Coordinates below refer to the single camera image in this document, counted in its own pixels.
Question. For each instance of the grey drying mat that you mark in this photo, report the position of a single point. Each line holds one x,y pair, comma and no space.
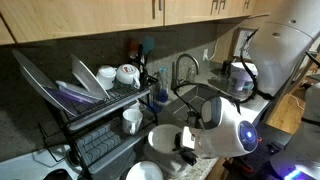
97,143

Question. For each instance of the black two-tier dish rack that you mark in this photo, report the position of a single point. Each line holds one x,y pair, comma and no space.
109,112

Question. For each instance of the large white plate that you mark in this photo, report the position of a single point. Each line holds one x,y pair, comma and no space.
42,84

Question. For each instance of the stainless steel sink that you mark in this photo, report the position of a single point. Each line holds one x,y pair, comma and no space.
189,100

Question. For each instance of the utensil holder with utensils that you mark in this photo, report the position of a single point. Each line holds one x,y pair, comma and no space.
139,54

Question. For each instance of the white mug lower rack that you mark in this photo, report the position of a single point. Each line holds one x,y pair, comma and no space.
132,119

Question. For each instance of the white bowl with flower pattern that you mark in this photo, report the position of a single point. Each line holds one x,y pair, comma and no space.
162,138

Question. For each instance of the white plate upright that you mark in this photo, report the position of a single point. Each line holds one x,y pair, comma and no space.
87,79

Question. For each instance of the purple plastic lid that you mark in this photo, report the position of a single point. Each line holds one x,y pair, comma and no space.
68,91

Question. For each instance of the framed wall sign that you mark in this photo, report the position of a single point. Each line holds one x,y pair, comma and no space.
241,46

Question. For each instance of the clear plastic container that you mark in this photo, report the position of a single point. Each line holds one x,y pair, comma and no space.
172,164

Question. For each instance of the white cup upside down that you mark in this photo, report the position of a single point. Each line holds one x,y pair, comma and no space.
106,76

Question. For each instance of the blue dish soap bottle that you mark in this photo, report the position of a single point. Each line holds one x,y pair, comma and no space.
162,95

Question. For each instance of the purple white water filter pitcher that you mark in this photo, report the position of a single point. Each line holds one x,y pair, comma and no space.
240,82

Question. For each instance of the metal kitchen faucet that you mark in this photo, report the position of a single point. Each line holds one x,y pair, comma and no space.
180,68

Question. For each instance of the white mug with red label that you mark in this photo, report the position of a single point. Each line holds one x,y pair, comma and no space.
129,75

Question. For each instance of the wooden upper cabinets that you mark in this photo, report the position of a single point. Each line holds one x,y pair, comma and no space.
23,21

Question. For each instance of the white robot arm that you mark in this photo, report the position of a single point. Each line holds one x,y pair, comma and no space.
226,122

